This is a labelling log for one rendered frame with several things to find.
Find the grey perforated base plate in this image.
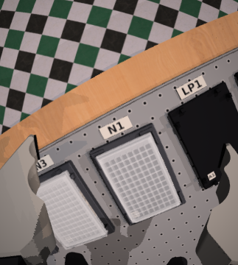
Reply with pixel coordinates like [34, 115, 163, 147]
[38, 47, 238, 265]

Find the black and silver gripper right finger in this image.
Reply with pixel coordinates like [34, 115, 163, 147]
[195, 143, 238, 265]

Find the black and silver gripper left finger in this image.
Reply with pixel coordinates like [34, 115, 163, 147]
[0, 134, 56, 265]

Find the translucent white plate lid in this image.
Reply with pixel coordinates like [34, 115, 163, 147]
[37, 173, 108, 250]

